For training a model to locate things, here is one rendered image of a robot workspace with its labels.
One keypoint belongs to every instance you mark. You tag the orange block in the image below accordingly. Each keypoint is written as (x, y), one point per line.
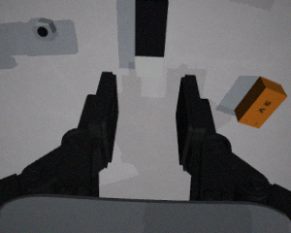
(260, 102)

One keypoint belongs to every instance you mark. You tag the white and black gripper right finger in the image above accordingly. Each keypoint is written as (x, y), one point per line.
(216, 172)

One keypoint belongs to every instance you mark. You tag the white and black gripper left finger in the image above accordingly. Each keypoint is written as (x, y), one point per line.
(85, 151)

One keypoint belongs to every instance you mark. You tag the grey hex nut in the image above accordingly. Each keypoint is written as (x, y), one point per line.
(44, 29)

